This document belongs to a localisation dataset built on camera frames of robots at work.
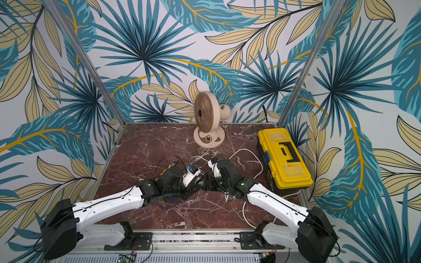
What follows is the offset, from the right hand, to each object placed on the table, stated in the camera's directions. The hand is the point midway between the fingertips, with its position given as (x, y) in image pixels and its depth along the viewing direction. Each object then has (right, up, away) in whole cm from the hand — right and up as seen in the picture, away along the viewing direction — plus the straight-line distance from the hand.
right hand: (200, 183), depth 76 cm
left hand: (-2, -2, +1) cm, 4 cm away
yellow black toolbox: (+40, +8, +4) cm, 41 cm away
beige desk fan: (+3, +35, +12) cm, 37 cm away
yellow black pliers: (-19, +5, +21) cm, 28 cm away
